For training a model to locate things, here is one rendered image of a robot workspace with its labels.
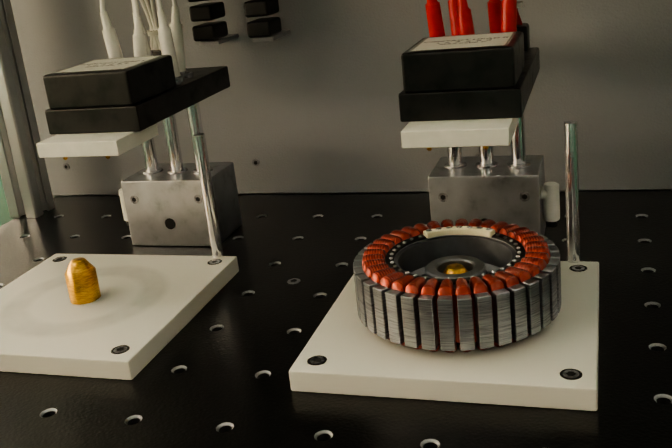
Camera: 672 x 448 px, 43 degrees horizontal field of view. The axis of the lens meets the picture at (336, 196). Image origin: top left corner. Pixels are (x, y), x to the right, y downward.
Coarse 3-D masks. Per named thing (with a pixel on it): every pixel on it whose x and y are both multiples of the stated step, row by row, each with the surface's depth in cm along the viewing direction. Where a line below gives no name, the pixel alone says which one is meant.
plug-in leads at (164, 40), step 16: (144, 0) 65; (160, 0) 60; (176, 0) 63; (160, 16) 61; (176, 16) 63; (112, 32) 62; (144, 32) 64; (160, 32) 61; (176, 32) 63; (112, 48) 62; (144, 48) 61; (160, 48) 67; (176, 48) 63; (176, 64) 61
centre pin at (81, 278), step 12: (72, 264) 53; (84, 264) 53; (72, 276) 53; (84, 276) 53; (96, 276) 54; (72, 288) 53; (84, 288) 53; (96, 288) 54; (72, 300) 54; (84, 300) 54
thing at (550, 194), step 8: (544, 184) 57; (552, 184) 57; (544, 192) 57; (552, 192) 57; (544, 200) 57; (552, 200) 57; (544, 208) 57; (552, 208) 57; (544, 216) 58; (552, 216) 57; (552, 224) 58
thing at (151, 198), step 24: (144, 168) 68; (168, 168) 67; (192, 168) 67; (216, 168) 66; (144, 192) 65; (168, 192) 64; (192, 192) 64; (216, 192) 64; (144, 216) 66; (168, 216) 65; (192, 216) 64; (240, 216) 69; (144, 240) 66; (168, 240) 66; (192, 240) 65
